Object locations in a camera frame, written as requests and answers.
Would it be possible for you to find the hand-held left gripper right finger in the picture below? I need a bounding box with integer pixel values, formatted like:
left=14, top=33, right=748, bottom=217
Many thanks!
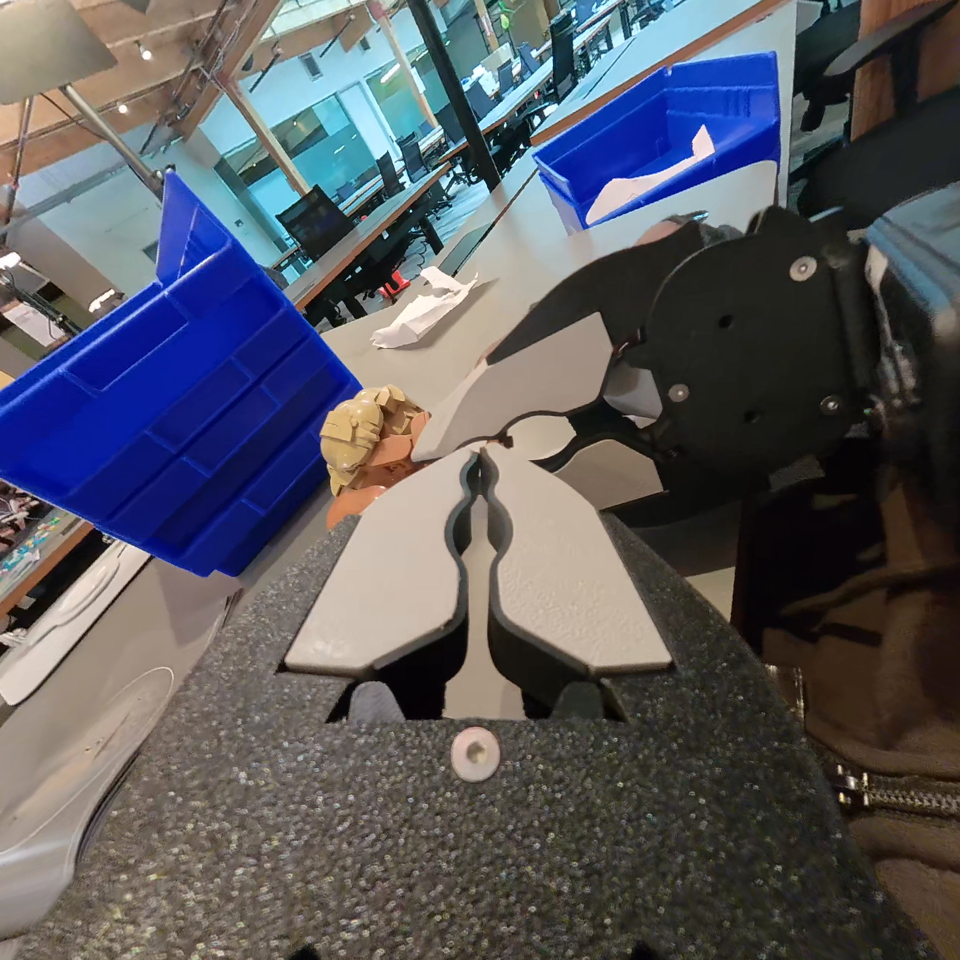
left=477, top=441, right=675, bottom=678

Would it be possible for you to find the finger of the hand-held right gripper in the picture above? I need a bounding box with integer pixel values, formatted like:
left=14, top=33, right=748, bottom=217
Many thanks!
left=507, top=413, right=673, bottom=514
left=411, top=309, right=616, bottom=463

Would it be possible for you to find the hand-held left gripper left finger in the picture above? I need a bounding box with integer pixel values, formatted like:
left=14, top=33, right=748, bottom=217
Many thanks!
left=282, top=446, right=481, bottom=681

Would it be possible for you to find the tan brown brick toy figure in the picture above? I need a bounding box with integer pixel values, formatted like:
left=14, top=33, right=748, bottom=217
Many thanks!
left=318, top=384, right=436, bottom=529

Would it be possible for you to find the grey instruction booklet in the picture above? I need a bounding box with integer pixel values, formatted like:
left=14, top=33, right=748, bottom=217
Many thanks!
left=0, top=563, right=249, bottom=901

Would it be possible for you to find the grey desk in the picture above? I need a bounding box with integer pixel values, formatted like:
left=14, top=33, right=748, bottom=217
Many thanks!
left=0, top=150, right=796, bottom=960

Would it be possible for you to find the person's right hand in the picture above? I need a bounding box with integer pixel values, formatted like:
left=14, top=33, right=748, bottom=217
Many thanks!
left=633, top=215, right=709, bottom=247

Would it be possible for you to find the torn white paper bag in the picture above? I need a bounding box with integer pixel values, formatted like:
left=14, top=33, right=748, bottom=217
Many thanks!
left=369, top=266, right=481, bottom=352

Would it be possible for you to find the white paper sheet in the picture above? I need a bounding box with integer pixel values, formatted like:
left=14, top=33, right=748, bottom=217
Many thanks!
left=584, top=125, right=718, bottom=226

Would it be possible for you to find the small blue storage bin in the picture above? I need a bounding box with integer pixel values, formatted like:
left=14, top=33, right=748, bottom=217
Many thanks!
left=533, top=51, right=784, bottom=234

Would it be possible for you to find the long wooden table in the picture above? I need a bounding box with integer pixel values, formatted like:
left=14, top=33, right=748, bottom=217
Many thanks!
left=278, top=128, right=504, bottom=324
left=525, top=0, right=796, bottom=151

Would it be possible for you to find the black office chair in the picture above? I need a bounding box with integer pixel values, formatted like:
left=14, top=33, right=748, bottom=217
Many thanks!
left=275, top=183, right=394, bottom=309

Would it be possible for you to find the white curved board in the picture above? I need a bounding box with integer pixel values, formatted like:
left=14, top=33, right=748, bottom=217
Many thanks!
left=0, top=543, right=153, bottom=709

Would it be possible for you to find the person's brown jacket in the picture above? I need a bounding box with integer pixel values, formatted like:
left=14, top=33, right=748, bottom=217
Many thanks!
left=743, top=473, right=960, bottom=960

